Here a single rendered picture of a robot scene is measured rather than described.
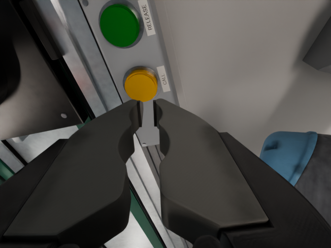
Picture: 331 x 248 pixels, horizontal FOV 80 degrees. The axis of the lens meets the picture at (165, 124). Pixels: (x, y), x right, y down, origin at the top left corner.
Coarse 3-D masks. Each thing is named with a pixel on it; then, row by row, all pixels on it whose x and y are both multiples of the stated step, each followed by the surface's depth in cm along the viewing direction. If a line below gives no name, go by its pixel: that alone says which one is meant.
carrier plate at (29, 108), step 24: (0, 0) 19; (0, 24) 21; (24, 24) 21; (0, 48) 22; (24, 48) 22; (24, 72) 24; (48, 72) 24; (24, 96) 26; (48, 96) 25; (72, 96) 26; (0, 120) 28; (24, 120) 28; (48, 120) 28; (72, 120) 28
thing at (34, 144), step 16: (64, 64) 26; (80, 96) 28; (64, 128) 35; (0, 144) 38; (16, 144) 38; (32, 144) 38; (48, 144) 38; (0, 160) 37; (16, 160) 40; (0, 176) 39; (144, 208) 46; (128, 224) 55; (144, 224) 48; (112, 240) 60; (128, 240) 60; (144, 240) 60; (160, 240) 54
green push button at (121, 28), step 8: (112, 8) 19; (120, 8) 19; (128, 8) 19; (104, 16) 20; (112, 16) 20; (120, 16) 20; (128, 16) 20; (136, 16) 20; (104, 24) 20; (112, 24) 20; (120, 24) 20; (128, 24) 20; (136, 24) 20; (104, 32) 21; (112, 32) 21; (120, 32) 21; (128, 32) 21; (136, 32) 21; (112, 40) 21; (120, 40) 21; (128, 40) 21
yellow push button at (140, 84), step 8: (136, 72) 23; (144, 72) 23; (128, 80) 24; (136, 80) 24; (144, 80) 24; (152, 80) 24; (128, 88) 24; (136, 88) 24; (144, 88) 24; (152, 88) 24; (136, 96) 25; (144, 96) 25; (152, 96) 25
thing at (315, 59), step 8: (328, 24) 29; (320, 32) 30; (328, 32) 29; (320, 40) 30; (328, 40) 28; (312, 48) 31; (320, 48) 29; (328, 48) 28; (312, 56) 31; (320, 56) 29; (328, 56) 28; (312, 64) 30; (320, 64) 29; (328, 64) 28; (328, 72) 29
